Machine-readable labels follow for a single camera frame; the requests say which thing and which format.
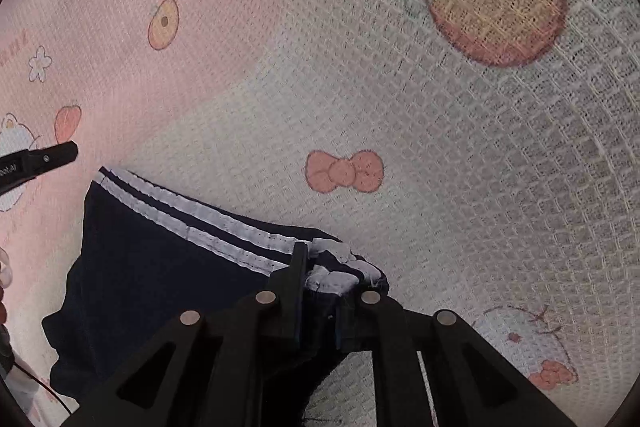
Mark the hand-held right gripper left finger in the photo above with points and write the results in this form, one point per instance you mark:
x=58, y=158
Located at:
x=295, y=292

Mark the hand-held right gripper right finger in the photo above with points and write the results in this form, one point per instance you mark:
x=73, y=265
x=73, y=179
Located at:
x=350, y=327

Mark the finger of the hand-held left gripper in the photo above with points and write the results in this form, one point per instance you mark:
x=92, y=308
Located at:
x=57, y=155

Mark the navy blue shorts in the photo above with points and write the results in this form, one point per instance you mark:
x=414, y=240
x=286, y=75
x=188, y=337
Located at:
x=150, y=272

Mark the pink cartoon printed blanket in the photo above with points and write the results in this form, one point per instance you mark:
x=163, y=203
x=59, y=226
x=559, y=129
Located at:
x=400, y=132

